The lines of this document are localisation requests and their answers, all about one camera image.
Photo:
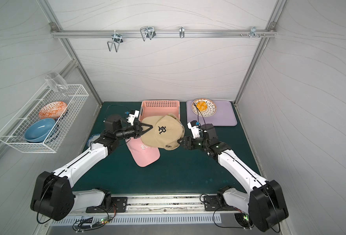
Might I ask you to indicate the pink perforated plastic basket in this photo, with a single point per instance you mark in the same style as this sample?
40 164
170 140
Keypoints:
151 108

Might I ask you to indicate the metal double hook left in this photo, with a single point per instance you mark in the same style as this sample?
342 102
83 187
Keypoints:
114 43

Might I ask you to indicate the blue white patterned small bowl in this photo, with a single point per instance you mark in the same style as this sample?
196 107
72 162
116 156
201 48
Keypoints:
91 140

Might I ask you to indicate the lilac plastic tray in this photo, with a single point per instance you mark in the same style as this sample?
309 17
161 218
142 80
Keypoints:
224 116

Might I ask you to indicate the orange patterned bowl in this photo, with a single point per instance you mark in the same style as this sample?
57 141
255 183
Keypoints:
53 110

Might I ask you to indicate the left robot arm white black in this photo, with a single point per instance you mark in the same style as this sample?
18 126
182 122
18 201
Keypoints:
53 194

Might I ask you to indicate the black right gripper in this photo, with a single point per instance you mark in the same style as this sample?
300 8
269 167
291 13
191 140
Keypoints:
191 142

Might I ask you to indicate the white wire wall basket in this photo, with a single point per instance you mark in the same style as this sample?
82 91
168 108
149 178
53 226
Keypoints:
12 134

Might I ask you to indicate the blue ceramic bowl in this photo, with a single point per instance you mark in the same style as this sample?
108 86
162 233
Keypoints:
39 131

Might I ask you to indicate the yellow bread roll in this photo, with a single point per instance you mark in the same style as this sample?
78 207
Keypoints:
201 106

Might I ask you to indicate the metal double hook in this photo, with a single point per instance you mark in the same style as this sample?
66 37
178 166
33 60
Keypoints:
147 32
114 43

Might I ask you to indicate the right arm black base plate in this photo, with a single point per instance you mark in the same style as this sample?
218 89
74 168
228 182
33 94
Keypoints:
215 203

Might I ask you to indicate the beige baseball cap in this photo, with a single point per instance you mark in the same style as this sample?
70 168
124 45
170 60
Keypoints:
165 133

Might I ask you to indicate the white speckled plate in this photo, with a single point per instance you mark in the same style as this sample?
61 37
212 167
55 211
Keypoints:
211 110

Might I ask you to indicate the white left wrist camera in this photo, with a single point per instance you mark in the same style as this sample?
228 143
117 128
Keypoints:
132 116

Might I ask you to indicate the pink baseball cap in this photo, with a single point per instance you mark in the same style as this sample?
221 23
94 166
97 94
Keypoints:
142 154

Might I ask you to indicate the metal double hook middle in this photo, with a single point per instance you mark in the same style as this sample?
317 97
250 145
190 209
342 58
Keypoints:
147 32

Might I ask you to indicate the clear drinking glass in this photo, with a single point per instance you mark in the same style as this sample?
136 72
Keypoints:
57 83

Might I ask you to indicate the aluminium top rail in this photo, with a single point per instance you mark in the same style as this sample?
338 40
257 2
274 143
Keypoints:
160 34

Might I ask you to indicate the green table mat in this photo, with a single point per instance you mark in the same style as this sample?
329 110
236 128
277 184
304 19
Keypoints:
176 172

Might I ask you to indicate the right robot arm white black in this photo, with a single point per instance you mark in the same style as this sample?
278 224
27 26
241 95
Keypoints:
263 201

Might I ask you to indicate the metal single hook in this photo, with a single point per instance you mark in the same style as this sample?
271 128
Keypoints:
181 32

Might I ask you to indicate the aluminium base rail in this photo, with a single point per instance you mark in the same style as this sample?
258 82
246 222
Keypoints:
166 202

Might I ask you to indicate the metal hook right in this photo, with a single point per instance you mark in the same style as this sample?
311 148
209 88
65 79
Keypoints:
253 34

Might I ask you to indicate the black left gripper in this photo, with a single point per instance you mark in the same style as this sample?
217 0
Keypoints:
137 130

